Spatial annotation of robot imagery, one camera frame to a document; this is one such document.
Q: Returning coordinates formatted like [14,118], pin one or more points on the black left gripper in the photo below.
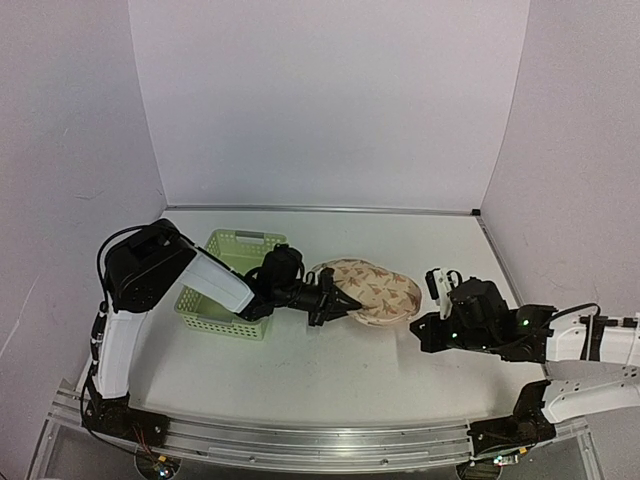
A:
[329,305]

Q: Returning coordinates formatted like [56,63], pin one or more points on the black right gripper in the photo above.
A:
[430,340]

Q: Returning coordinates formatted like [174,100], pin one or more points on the floral mesh laundry bag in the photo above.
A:
[386,297]

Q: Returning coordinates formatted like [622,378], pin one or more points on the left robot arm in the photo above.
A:
[137,266]

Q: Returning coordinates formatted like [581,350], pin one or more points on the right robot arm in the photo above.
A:
[542,334]

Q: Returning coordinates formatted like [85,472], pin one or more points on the green perforated plastic basket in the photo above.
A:
[213,292]

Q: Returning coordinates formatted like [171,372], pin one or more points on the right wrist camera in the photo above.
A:
[465,290]

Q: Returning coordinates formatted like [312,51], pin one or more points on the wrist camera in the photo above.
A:
[465,290]
[280,270]

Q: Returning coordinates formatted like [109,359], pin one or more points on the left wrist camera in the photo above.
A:
[280,270]

